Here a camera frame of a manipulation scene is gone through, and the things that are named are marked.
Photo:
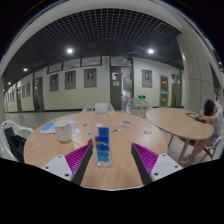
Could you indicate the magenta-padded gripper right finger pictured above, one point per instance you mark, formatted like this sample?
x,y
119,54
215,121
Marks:
x,y
162,165

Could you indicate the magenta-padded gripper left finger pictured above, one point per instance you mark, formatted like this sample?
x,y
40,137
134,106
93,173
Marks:
x,y
58,166

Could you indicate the clear bottle with blue label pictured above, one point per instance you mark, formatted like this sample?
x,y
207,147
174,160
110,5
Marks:
x,y
101,133

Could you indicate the white mug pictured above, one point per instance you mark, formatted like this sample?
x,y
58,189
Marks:
x,y
63,130

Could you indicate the blue and white booklet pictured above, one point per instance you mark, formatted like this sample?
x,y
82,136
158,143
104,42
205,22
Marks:
x,y
48,127

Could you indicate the round wooden table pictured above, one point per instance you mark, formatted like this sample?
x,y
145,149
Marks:
x,y
178,123

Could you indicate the black bag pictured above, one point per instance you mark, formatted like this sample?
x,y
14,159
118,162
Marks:
x,y
16,145

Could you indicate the light folding chair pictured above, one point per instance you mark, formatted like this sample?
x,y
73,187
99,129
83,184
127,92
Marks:
x,y
213,150

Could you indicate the small shiny packet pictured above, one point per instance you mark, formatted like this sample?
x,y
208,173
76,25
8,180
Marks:
x,y
125,123

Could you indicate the dark tablet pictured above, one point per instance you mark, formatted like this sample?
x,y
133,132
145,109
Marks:
x,y
192,115

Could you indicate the person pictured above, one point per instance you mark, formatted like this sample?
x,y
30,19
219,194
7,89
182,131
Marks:
x,y
216,120

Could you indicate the green exit sign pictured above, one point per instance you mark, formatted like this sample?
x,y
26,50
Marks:
x,y
141,97

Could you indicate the grey open door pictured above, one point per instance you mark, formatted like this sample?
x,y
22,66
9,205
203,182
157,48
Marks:
x,y
116,93

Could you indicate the round ceiling lights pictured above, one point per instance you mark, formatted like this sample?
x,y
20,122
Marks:
x,y
69,51

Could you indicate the red wall posters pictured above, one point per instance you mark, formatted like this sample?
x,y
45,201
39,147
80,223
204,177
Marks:
x,y
164,85

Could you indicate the framed wall portraits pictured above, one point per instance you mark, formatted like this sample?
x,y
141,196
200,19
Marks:
x,y
90,77

